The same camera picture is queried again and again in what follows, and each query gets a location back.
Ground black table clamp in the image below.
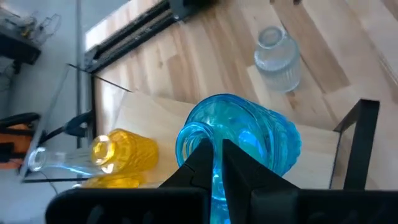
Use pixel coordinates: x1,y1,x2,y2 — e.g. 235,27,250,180
39,110,94,142

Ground teal medallion glass vase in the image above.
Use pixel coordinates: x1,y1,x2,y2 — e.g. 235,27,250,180
175,93,303,224

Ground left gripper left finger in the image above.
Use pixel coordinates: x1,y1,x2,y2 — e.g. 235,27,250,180
45,138,216,224

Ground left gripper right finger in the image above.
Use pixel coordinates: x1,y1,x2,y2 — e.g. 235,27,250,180
221,138,398,224

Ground tangled wire bundle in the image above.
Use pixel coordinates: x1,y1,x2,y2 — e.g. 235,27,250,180
0,7,62,46

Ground black background table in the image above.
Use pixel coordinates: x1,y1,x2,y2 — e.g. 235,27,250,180
0,29,42,74

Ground wooden shelf black metal frame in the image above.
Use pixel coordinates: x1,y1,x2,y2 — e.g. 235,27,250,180
21,63,381,191

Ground orange and black bag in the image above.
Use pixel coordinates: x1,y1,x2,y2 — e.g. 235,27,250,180
0,111,42,171

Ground amber textured wide vase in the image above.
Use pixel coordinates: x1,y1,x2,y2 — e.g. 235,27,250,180
90,128,160,175

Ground black aluminium table frame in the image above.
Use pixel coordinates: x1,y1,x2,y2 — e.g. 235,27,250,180
83,0,218,75

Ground clear ribbed glass bottle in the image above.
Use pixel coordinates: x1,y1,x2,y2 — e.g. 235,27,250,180
253,26,302,94

